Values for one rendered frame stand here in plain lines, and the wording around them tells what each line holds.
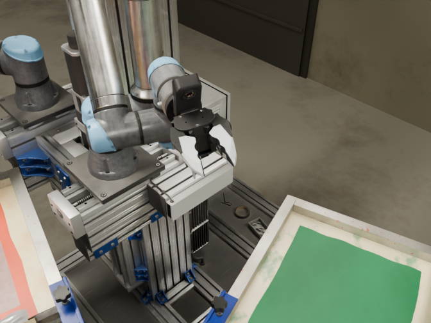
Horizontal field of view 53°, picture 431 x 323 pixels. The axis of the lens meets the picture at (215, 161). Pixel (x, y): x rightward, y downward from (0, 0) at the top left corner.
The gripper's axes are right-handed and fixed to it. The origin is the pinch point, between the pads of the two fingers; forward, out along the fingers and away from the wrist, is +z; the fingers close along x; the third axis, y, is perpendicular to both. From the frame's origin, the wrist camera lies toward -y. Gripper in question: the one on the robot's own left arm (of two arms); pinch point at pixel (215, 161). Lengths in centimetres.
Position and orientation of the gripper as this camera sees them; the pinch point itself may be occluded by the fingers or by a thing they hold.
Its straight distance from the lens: 67.9
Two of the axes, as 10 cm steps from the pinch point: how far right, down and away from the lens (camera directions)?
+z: 3.3, 6.1, -7.2
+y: 1.3, 7.3, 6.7
